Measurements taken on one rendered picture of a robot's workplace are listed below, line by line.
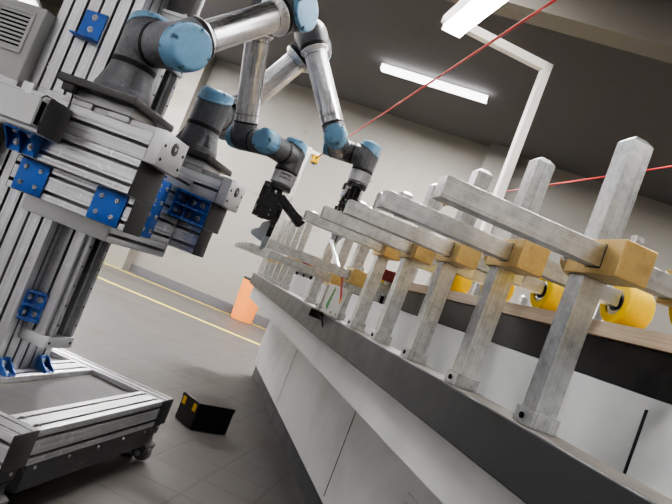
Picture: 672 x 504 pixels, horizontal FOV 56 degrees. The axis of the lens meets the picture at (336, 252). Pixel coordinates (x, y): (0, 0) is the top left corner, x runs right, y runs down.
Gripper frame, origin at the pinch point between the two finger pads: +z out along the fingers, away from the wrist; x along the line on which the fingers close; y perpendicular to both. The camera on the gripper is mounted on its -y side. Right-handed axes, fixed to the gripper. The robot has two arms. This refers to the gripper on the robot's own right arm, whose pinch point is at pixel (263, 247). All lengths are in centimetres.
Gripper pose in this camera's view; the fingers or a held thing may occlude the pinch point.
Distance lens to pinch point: 201.5
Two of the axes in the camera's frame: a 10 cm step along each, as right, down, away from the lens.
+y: -9.1, -3.7, -2.1
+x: 2.2, 0.2, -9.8
